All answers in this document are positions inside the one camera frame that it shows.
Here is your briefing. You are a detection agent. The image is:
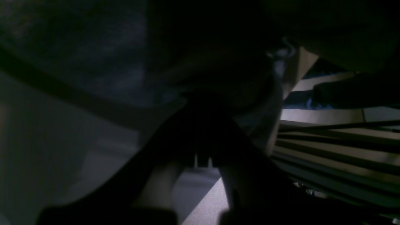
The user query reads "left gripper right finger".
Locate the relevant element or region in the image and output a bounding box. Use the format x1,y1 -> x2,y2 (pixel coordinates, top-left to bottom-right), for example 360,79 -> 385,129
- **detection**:
200,100 -> 362,225

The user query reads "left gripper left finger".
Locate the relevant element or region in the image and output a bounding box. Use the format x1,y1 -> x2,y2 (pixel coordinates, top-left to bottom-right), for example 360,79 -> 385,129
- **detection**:
36,103 -> 196,225

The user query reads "grey T-shirt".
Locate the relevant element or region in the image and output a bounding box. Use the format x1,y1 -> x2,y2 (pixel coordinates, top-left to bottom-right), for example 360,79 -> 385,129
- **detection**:
0,0 -> 400,157

